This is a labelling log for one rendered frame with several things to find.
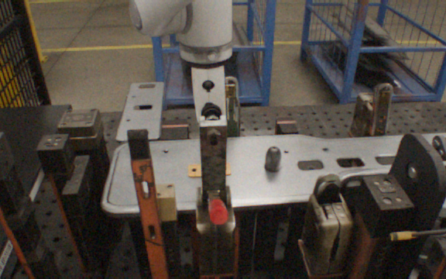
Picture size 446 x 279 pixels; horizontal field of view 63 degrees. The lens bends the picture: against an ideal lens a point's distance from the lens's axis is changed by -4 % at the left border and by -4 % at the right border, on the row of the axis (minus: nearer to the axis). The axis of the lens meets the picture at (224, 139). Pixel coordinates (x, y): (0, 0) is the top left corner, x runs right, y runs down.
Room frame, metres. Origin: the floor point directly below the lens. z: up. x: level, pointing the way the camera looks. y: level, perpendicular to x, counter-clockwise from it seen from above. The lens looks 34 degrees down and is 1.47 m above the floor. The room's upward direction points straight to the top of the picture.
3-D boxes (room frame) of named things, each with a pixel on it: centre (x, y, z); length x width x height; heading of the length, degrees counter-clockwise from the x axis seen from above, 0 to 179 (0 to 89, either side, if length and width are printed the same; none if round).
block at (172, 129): (0.76, 0.12, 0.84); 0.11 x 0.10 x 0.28; 5
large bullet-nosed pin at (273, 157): (0.59, -0.10, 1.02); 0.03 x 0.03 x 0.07
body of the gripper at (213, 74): (0.58, 0.03, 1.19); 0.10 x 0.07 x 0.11; 5
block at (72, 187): (0.57, 0.29, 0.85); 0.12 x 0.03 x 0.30; 5
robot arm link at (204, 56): (0.58, 0.03, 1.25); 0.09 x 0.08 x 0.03; 5
